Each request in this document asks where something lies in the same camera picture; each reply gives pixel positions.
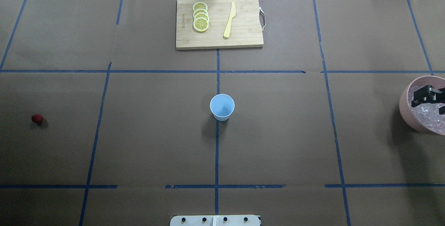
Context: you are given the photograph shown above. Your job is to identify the light blue cup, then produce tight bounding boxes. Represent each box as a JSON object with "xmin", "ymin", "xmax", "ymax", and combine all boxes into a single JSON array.
[{"xmin": 209, "ymin": 94, "xmax": 235, "ymax": 122}]

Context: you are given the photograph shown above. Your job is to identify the pile of ice cubes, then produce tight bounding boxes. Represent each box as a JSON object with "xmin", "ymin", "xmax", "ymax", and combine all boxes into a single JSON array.
[{"xmin": 410, "ymin": 103, "xmax": 445, "ymax": 134}]

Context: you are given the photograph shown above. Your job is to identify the bamboo cutting board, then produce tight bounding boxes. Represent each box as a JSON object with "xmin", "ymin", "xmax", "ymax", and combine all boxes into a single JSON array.
[{"xmin": 176, "ymin": 0, "xmax": 264, "ymax": 50}]

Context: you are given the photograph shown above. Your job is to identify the lemon slice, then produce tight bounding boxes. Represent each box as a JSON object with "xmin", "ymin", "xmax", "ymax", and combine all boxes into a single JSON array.
[
  {"xmin": 193, "ymin": 19, "xmax": 210, "ymax": 33},
  {"xmin": 194, "ymin": 12, "xmax": 210, "ymax": 22},
  {"xmin": 193, "ymin": 8, "xmax": 209, "ymax": 19},
  {"xmin": 192, "ymin": 2, "xmax": 208, "ymax": 11}
]

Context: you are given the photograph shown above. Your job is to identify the yellow plastic knife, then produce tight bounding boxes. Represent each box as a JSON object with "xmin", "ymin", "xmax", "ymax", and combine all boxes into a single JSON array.
[{"xmin": 223, "ymin": 1, "xmax": 237, "ymax": 39}]

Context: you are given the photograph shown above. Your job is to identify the red strawberry on table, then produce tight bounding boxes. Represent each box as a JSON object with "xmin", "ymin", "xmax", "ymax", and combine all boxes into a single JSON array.
[{"xmin": 31, "ymin": 114, "xmax": 43, "ymax": 125}]

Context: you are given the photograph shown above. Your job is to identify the pink bowl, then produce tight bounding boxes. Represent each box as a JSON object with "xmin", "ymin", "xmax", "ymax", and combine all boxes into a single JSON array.
[{"xmin": 399, "ymin": 75, "xmax": 445, "ymax": 136}]

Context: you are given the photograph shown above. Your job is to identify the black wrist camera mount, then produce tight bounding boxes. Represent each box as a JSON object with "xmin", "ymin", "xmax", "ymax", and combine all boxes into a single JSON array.
[{"xmin": 409, "ymin": 85, "xmax": 445, "ymax": 108}]

